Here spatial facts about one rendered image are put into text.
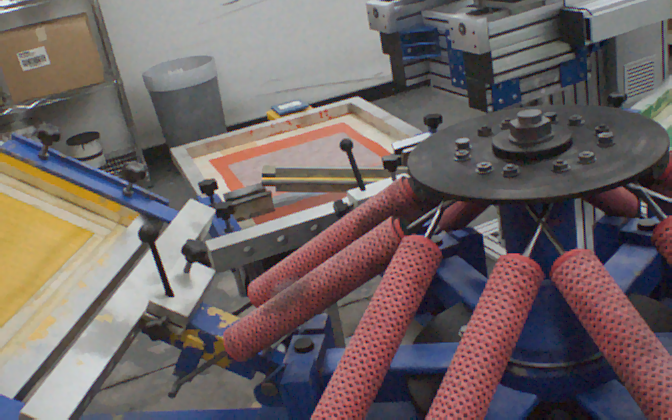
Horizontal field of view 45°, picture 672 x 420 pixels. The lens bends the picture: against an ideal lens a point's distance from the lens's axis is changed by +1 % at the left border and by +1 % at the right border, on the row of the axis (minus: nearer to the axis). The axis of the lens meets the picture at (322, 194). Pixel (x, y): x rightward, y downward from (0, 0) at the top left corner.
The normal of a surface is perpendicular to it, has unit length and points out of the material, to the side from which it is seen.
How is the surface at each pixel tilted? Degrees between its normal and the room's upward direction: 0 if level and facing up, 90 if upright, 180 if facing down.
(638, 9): 90
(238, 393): 0
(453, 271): 0
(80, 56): 90
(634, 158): 0
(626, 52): 90
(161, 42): 90
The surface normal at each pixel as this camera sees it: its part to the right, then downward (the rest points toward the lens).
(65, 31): 0.31, 0.27
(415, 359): -0.18, -0.91
